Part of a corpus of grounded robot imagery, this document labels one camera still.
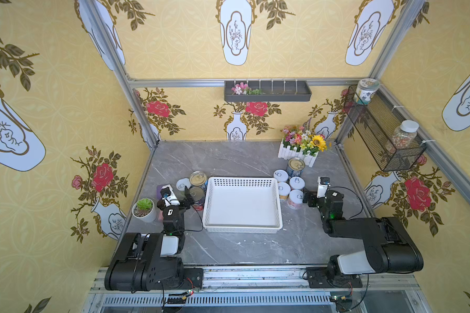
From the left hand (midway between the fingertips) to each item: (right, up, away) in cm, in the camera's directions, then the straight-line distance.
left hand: (168, 191), depth 87 cm
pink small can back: (+60, +3, +9) cm, 60 cm away
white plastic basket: (+31, -7, +4) cm, 32 cm away
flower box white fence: (+62, +23, +11) cm, 67 cm away
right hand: (+69, +1, +7) cm, 70 cm away
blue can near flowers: (+60, +10, +10) cm, 61 cm away
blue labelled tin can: (+12, +5, +6) cm, 14 cm away
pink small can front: (+57, -4, +4) cm, 58 cm away
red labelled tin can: (+12, -2, +1) cm, 12 cm away
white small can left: (+3, +2, +8) cm, 9 cm away
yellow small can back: (+53, +6, +11) cm, 54 cm away
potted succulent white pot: (-9, -7, -3) cm, 12 cm away
